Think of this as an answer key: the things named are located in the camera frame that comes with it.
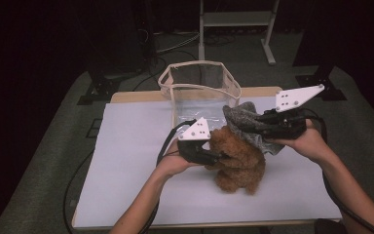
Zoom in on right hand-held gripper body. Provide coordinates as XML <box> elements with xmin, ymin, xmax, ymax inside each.
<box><xmin>264</xmin><ymin>83</ymin><xmax>326</xmax><ymax>141</ymax></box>

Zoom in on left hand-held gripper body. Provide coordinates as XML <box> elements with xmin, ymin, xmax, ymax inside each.
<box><xmin>176</xmin><ymin>116</ymin><xmax>212</xmax><ymax>164</ymax></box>

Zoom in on grey fuzzy doll sweater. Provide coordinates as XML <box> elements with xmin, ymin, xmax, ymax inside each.
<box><xmin>222</xmin><ymin>100</ymin><xmax>286</xmax><ymax>156</ymax></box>

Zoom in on brown teddy bear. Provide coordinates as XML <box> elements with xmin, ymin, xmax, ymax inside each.
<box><xmin>204</xmin><ymin>125</ymin><xmax>268</xmax><ymax>196</ymax></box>

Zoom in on clear plastic bag beige trim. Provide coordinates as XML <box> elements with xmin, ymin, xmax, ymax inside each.
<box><xmin>157</xmin><ymin>59</ymin><xmax>243</xmax><ymax>132</ymax></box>

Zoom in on person's left hand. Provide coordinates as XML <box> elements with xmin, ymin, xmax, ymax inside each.
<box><xmin>155</xmin><ymin>142</ymin><xmax>203</xmax><ymax>178</ymax></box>

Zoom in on person's right hand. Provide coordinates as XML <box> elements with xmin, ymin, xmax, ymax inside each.
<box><xmin>267</xmin><ymin>119</ymin><xmax>334</xmax><ymax>164</ymax></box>

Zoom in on white table sheet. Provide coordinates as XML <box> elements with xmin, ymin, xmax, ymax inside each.
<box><xmin>72</xmin><ymin>95</ymin><xmax>346</xmax><ymax>228</ymax></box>

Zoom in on black metal stand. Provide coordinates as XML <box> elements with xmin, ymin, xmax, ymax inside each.
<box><xmin>293</xmin><ymin>32</ymin><xmax>348</xmax><ymax>102</ymax></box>
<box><xmin>76</xmin><ymin>58</ymin><xmax>144</xmax><ymax>106</ymax></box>

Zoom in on wooden table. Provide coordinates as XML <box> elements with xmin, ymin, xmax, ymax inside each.
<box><xmin>71</xmin><ymin>86</ymin><xmax>347</xmax><ymax>230</ymax></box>

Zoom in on dark floor hatch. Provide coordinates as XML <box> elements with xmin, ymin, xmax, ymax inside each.
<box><xmin>86</xmin><ymin>118</ymin><xmax>102</xmax><ymax>138</ymax></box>

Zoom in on white metal stand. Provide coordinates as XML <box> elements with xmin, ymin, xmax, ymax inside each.
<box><xmin>198</xmin><ymin>0</ymin><xmax>281</xmax><ymax>66</ymax></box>

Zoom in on person's black clothing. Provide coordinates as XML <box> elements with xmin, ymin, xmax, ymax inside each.
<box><xmin>314</xmin><ymin>217</ymin><xmax>351</xmax><ymax>234</ymax></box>

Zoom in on left hand-held gripper cable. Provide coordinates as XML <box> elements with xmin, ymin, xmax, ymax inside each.
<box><xmin>62</xmin><ymin>118</ymin><xmax>198</xmax><ymax>234</ymax></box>

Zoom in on hand-held gripper cable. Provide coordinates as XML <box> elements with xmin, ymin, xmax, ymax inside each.
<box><xmin>301</xmin><ymin>108</ymin><xmax>374</xmax><ymax>234</ymax></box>
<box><xmin>62</xmin><ymin>118</ymin><xmax>198</xmax><ymax>234</ymax></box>

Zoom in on right hand-held gripper cable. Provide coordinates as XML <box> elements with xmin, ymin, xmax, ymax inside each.
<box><xmin>301</xmin><ymin>108</ymin><xmax>374</xmax><ymax>234</ymax></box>

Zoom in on black floor cable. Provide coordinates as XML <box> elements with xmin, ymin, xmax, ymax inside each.
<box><xmin>132</xmin><ymin>48</ymin><xmax>206</xmax><ymax>93</ymax></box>

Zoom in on white floor cable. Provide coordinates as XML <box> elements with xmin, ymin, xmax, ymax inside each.
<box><xmin>155</xmin><ymin>30</ymin><xmax>201</xmax><ymax>55</ymax></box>

